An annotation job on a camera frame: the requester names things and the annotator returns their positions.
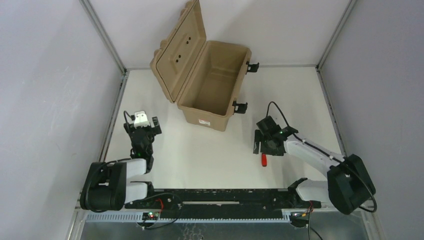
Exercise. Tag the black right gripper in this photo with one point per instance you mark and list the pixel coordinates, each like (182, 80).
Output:
(263, 143)

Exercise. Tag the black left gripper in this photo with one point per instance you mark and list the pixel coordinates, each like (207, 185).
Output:
(145, 129)

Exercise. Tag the red black screwdriver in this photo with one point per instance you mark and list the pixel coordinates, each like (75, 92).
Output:
(264, 161)

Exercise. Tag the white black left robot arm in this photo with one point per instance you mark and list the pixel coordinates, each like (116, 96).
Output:
(107, 186)

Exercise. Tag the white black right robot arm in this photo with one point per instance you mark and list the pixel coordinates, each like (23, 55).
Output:
(348, 184)

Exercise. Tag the black toolbox front latch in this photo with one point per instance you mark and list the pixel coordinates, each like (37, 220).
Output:
(239, 108)

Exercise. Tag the black toolbox latch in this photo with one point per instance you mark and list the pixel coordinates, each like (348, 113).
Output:
(239, 108)
(252, 67)

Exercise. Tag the tan plastic toolbox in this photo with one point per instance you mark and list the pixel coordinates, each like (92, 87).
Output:
(202, 77)

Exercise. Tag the black toolbox rear latch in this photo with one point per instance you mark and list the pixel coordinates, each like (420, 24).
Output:
(252, 67)

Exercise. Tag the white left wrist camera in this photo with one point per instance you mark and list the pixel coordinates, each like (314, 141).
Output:
(141, 119)

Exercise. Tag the aluminium frame rail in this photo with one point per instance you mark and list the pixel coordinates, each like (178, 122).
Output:
(107, 42)

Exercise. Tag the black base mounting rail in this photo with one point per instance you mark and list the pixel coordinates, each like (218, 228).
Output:
(176, 203)

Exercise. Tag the white slotted cable duct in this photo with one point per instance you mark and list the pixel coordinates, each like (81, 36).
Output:
(139, 217)

